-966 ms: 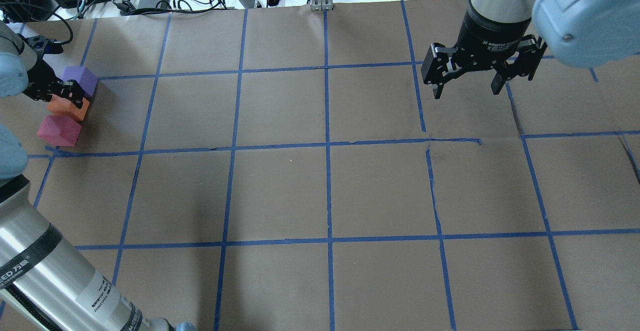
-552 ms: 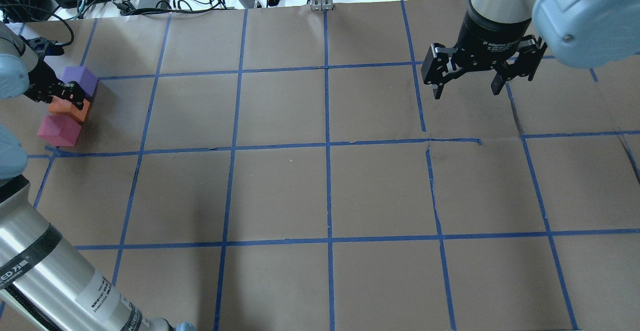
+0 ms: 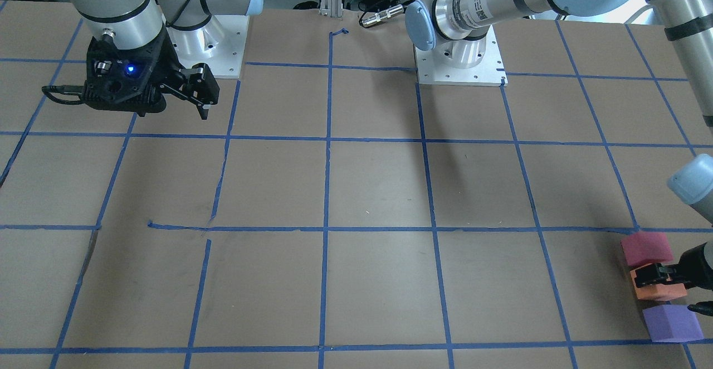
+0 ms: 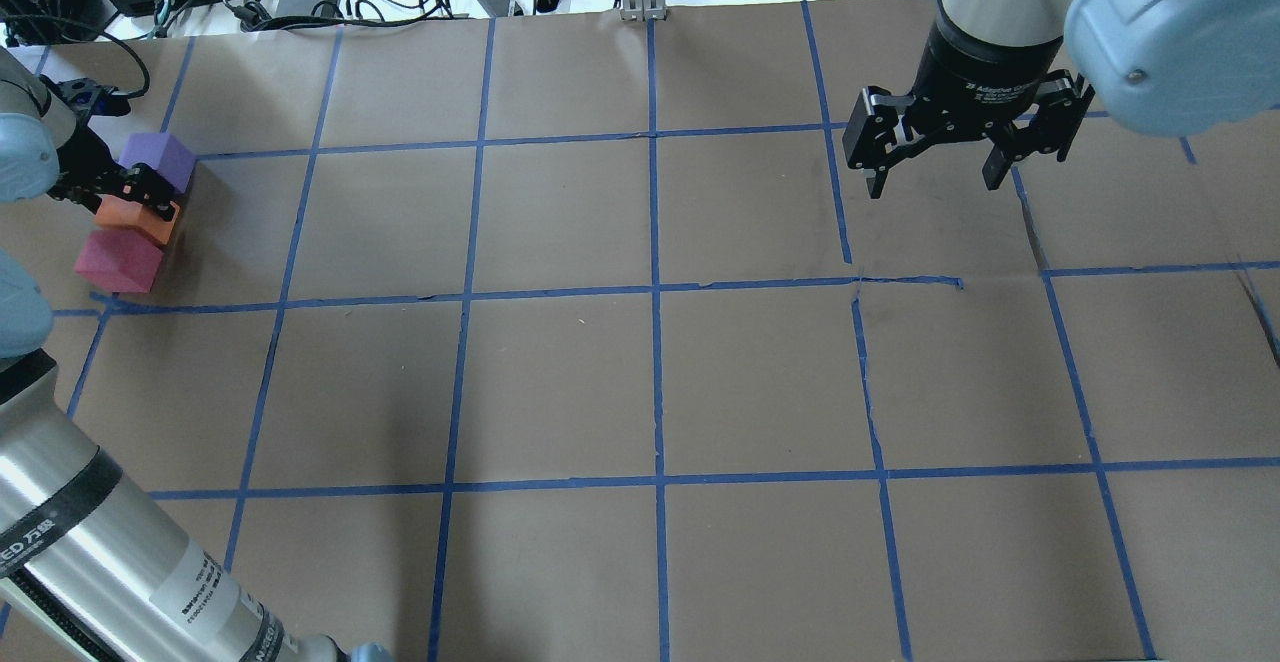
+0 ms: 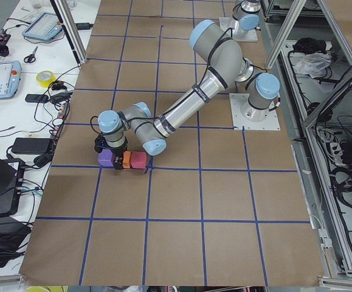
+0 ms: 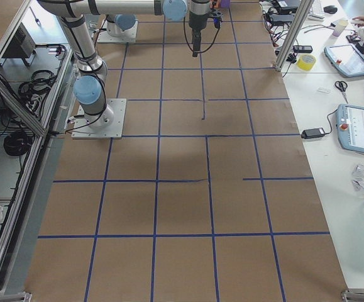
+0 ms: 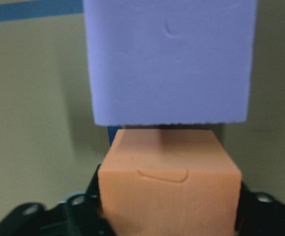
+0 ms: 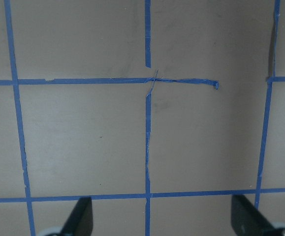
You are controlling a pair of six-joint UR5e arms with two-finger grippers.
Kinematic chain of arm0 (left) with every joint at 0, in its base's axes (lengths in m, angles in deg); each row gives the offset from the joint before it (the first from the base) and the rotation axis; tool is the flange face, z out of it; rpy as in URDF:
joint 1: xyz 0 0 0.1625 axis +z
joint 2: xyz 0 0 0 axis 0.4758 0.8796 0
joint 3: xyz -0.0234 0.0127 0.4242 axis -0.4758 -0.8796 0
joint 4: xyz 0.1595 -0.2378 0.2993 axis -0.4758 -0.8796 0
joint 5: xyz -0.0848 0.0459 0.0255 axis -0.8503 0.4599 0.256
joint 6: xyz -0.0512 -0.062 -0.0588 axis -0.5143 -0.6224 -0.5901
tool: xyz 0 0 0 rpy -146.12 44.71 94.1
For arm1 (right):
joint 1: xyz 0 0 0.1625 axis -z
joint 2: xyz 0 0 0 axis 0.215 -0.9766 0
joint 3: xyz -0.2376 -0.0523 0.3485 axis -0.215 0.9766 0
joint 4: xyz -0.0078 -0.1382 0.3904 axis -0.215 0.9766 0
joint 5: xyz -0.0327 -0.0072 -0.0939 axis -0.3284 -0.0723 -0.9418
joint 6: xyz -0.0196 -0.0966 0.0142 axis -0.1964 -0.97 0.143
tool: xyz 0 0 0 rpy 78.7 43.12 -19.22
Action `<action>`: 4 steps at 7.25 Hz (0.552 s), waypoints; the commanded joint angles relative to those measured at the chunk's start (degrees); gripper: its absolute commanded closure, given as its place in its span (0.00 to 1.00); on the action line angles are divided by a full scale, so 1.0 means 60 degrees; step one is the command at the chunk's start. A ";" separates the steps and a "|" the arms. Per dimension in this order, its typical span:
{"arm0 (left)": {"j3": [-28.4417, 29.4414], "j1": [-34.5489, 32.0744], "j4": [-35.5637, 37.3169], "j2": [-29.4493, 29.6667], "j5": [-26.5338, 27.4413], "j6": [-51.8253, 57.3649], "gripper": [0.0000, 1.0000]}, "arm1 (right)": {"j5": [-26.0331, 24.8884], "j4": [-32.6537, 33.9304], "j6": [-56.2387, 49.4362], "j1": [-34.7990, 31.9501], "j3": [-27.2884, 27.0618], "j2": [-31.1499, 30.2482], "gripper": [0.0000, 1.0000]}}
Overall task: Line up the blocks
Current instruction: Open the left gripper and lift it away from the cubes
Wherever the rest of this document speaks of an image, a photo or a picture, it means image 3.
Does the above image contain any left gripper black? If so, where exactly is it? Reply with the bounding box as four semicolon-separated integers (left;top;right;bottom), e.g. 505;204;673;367
634;242;713;317

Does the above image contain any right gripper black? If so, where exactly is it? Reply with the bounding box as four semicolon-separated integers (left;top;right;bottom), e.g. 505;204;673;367
41;28;221;120

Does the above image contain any orange foam block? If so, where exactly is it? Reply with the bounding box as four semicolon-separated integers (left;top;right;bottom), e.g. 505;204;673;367
629;270;688;302

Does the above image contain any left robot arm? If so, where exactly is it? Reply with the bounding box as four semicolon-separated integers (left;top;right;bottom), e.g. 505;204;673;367
406;0;711;292

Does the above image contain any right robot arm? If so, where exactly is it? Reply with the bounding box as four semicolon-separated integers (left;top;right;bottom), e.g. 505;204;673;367
42;0;264;120

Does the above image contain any purple foam block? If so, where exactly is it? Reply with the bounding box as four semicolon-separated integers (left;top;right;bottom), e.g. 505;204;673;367
642;304;705;343

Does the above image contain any red foam block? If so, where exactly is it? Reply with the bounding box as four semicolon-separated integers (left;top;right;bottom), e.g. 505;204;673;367
621;230;674;268

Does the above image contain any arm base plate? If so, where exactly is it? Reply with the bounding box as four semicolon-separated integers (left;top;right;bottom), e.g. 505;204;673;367
413;26;509;87
168;15;250;79

